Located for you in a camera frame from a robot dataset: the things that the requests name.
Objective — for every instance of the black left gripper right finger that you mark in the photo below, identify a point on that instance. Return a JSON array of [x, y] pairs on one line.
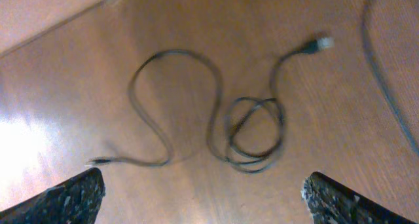
[[330, 202]]

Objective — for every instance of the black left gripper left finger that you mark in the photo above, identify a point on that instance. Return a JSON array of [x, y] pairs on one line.
[[76, 200]]

